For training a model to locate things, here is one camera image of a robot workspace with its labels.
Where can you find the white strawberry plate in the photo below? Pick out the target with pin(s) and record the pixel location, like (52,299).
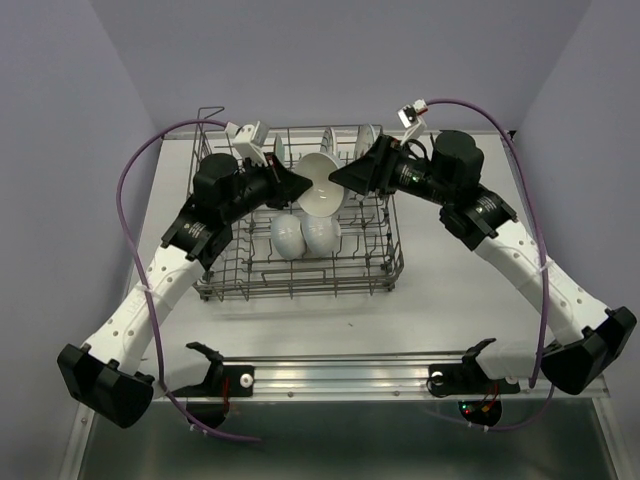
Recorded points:
(366,136)

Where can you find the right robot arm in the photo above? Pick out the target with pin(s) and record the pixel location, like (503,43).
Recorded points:
(587,335)

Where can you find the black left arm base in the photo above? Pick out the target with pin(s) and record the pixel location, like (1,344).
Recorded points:
(204,384)

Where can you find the grey wire dish rack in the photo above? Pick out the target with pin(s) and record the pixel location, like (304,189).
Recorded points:
(366,255)

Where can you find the aluminium mounting rail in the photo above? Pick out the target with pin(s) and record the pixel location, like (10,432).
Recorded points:
(335,378)

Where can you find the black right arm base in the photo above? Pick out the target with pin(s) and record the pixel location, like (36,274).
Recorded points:
(466,378)

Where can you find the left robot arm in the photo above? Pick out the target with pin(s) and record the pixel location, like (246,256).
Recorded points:
(104,372)

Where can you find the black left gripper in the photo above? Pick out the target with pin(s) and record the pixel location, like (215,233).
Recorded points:
(285,185)

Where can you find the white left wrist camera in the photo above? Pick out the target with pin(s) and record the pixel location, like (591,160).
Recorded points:
(248,140)

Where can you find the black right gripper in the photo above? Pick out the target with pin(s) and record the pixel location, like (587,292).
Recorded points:
(374,171)

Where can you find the teal floral plate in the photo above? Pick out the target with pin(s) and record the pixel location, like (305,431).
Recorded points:
(279,150)

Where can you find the white blue striped plate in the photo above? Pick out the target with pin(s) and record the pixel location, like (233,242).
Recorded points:
(328,143)

